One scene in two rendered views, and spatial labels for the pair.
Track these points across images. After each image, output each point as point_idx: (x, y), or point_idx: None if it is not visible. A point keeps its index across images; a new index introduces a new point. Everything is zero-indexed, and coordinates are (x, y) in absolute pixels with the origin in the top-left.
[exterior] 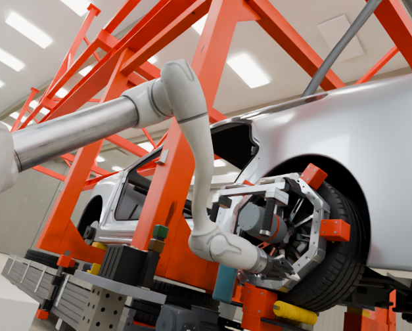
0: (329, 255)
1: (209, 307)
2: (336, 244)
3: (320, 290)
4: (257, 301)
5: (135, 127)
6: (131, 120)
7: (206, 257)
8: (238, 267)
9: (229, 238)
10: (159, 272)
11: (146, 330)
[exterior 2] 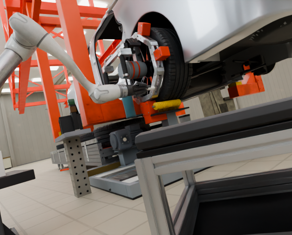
0: (166, 67)
1: (140, 123)
2: (167, 60)
3: (171, 87)
4: (146, 108)
5: (23, 60)
6: (16, 58)
7: (100, 102)
8: (113, 99)
9: (99, 88)
10: (100, 120)
11: (111, 148)
